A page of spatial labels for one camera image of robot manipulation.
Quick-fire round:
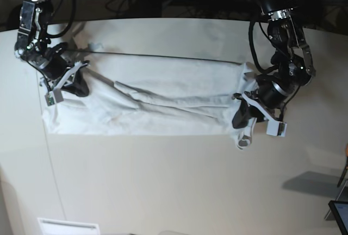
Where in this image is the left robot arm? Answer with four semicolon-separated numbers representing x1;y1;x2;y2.
232;0;316;129

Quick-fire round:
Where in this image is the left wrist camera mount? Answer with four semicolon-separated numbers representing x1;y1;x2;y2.
232;91;287;137

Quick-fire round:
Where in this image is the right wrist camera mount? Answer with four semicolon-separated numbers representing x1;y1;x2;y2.
41;61;90;106

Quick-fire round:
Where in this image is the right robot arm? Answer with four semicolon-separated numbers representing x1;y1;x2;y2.
14;0;89;97

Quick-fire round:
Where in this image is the white T-shirt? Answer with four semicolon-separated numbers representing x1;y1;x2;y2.
42;54;256;149

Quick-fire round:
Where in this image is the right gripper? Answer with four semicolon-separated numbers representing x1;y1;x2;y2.
35;54;90;97

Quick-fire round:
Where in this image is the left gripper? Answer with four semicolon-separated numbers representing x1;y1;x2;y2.
232;79;294;129

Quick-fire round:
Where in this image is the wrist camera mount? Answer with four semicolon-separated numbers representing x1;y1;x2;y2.
41;61;90;106
232;91;287;137

